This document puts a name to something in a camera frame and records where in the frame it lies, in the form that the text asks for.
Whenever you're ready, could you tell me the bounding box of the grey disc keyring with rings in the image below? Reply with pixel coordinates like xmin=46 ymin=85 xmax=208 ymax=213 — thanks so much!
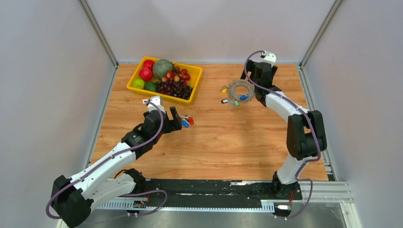
xmin=227 ymin=80 xmax=255 ymax=103

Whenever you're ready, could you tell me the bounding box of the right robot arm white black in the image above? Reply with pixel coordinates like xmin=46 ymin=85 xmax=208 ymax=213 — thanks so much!
xmin=241 ymin=60 xmax=327 ymax=199

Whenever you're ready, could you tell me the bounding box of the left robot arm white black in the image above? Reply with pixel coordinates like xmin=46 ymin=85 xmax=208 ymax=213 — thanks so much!
xmin=45 ymin=103 xmax=182 ymax=228

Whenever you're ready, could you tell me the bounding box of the red tag key bunch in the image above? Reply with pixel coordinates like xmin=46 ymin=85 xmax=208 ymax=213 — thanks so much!
xmin=181 ymin=115 xmax=194 ymax=125

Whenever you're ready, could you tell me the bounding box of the dark purple grape bunch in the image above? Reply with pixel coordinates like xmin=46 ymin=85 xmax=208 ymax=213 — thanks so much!
xmin=156 ymin=81 xmax=193 ymax=100

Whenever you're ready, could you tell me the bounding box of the dark green lime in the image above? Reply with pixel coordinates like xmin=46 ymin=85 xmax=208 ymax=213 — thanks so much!
xmin=144 ymin=82 xmax=159 ymax=92

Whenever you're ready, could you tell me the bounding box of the red cherry bunch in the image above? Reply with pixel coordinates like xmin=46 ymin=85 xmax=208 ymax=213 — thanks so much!
xmin=161 ymin=66 xmax=191 ymax=86

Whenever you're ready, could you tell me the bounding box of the light green lime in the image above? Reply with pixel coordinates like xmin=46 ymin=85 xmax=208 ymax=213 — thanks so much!
xmin=131 ymin=78 xmax=145 ymax=89

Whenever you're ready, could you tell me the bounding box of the green melon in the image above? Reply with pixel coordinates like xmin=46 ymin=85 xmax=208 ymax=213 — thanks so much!
xmin=153 ymin=59 xmax=174 ymax=80

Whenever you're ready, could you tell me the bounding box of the red apple lower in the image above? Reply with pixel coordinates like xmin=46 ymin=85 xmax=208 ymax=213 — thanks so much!
xmin=139 ymin=67 xmax=154 ymax=82

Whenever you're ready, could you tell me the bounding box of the red apple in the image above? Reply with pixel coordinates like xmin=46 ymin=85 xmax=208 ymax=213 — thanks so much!
xmin=143 ymin=59 xmax=155 ymax=71
xmin=139 ymin=67 xmax=154 ymax=82

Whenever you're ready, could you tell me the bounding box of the red apple upper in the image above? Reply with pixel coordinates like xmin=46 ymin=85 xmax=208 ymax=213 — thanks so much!
xmin=143 ymin=59 xmax=155 ymax=71

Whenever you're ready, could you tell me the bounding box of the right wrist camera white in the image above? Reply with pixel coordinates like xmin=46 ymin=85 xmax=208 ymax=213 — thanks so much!
xmin=260 ymin=51 xmax=277 ymax=67

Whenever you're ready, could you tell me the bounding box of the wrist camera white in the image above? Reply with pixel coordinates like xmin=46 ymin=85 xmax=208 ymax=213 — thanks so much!
xmin=260 ymin=51 xmax=277 ymax=67
xmin=142 ymin=95 xmax=166 ymax=113

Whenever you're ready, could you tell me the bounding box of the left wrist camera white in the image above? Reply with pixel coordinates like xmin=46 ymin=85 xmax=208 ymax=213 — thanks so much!
xmin=142 ymin=95 xmax=166 ymax=113

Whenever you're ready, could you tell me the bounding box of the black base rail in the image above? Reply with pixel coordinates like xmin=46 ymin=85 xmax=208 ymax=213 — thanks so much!
xmin=110 ymin=179 xmax=303 ymax=213

